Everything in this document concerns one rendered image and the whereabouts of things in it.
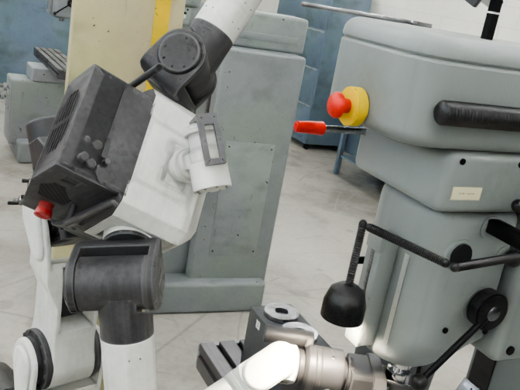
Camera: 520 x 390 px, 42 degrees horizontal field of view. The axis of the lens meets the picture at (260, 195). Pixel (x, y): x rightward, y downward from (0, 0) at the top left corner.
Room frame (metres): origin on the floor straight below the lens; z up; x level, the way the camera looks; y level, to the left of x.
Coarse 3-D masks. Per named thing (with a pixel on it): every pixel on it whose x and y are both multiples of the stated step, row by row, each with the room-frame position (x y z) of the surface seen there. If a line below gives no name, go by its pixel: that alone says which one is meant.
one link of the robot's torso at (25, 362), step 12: (24, 348) 1.31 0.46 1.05; (24, 360) 1.29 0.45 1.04; (36, 360) 1.29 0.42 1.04; (24, 372) 1.29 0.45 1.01; (36, 372) 1.28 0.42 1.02; (96, 372) 1.40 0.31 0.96; (24, 384) 1.28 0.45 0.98; (72, 384) 1.38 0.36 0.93; (84, 384) 1.39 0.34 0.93; (96, 384) 1.40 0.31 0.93
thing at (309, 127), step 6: (294, 126) 1.10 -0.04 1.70; (300, 126) 1.09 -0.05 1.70; (306, 126) 1.10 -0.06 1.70; (312, 126) 1.10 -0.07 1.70; (318, 126) 1.11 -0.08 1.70; (324, 126) 1.11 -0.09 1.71; (330, 126) 1.13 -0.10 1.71; (336, 126) 1.13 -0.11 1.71; (342, 126) 1.14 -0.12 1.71; (300, 132) 1.10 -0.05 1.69; (306, 132) 1.10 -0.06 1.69; (312, 132) 1.10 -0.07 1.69; (318, 132) 1.11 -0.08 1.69; (324, 132) 1.11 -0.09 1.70; (336, 132) 1.13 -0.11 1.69; (342, 132) 1.14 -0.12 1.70; (348, 132) 1.14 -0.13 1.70; (354, 132) 1.15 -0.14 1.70; (360, 132) 1.15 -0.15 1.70; (366, 132) 1.16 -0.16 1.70
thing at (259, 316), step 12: (252, 312) 1.55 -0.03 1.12; (264, 312) 1.53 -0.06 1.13; (276, 312) 1.56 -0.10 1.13; (288, 312) 1.55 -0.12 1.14; (252, 324) 1.54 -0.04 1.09; (264, 324) 1.49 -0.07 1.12; (276, 324) 1.49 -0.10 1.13; (288, 324) 1.48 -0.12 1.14; (300, 324) 1.49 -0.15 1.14; (252, 336) 1.53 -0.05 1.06; (252, 348) 1.52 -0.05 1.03; (300, 348) 1.40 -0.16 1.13; (276, 384) 1.39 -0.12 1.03
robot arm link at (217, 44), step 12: (192, 24) 1.32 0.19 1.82; (204, 24) 1.31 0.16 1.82; (204, 36) 1.30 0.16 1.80; (216, 36) 1.30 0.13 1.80; (216, 48) 1.30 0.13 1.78; (228, 48) 1.33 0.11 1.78; (216, 60) 1.30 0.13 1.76; (204, 72) 1.26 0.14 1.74; (192, 84) 1.26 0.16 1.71; (204, 84) 1.29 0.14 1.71; (192, 96) 1.31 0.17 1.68
